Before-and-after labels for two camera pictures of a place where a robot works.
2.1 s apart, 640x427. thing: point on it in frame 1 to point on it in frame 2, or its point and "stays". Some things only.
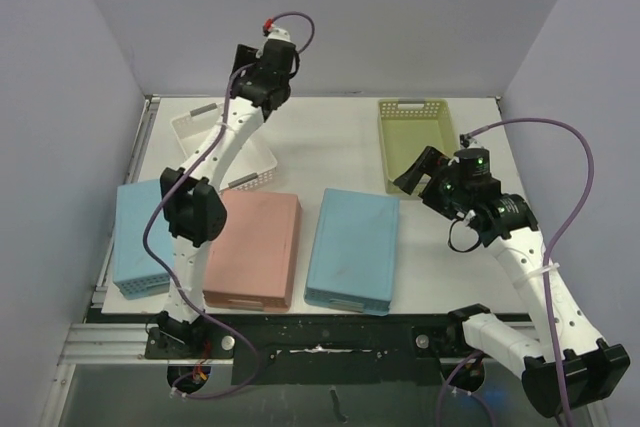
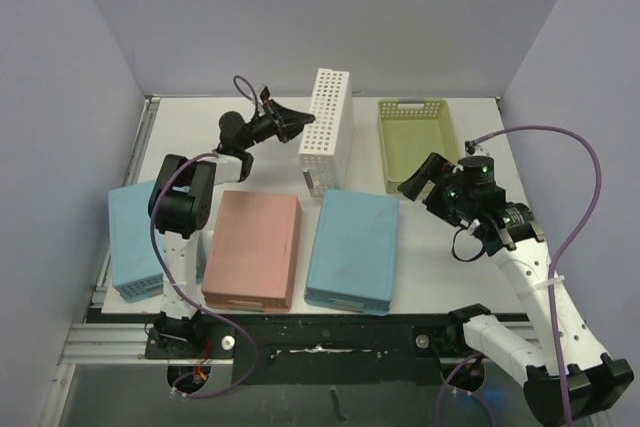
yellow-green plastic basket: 406,128 stays
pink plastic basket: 251,264 stays
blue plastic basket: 352,260 stays
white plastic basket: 249,159 to 327,149
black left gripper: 248,56 to 289,122
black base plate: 315,349 stays
